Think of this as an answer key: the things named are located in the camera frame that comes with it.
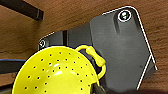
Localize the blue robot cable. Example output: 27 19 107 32
0 57 27 63

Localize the green foosball table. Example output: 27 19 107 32
12 0 45 22

